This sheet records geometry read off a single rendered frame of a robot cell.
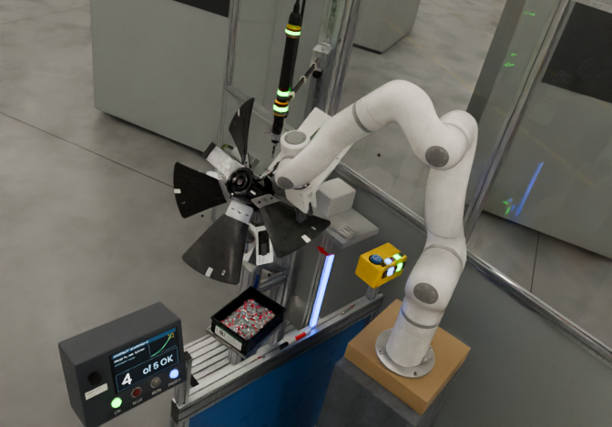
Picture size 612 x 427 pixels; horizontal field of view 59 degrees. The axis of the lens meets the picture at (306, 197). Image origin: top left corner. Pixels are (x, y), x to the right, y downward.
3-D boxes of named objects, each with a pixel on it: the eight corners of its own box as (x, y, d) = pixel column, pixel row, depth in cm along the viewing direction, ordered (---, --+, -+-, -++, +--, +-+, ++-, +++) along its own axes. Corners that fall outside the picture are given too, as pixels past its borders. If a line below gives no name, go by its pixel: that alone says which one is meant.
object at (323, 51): (314, 60, 233) (318, 41, 228) (330, 65, 232) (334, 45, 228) (309, 67, 224) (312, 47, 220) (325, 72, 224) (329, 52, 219)
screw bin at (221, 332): (249, 299, 203) (250, 285, 200) (283, 321, 197) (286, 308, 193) (209, 330, 187) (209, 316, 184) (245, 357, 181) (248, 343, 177)
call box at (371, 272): (382, 262, 210) (388, 240, 205) (401, 277, 205) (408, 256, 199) (353, 276, 201) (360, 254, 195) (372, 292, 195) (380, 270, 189)
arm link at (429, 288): (445, 310, 162) (472, 250, 148) (427, 350, 148) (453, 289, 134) (408, 291, 166) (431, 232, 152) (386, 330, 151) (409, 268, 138)
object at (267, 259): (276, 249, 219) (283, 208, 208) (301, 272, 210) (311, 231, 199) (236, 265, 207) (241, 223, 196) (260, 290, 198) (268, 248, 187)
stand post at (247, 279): (233, 365, 276) (255, 224, 226) (243, 378, 270) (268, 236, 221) (226, 369, 273) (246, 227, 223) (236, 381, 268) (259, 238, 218)
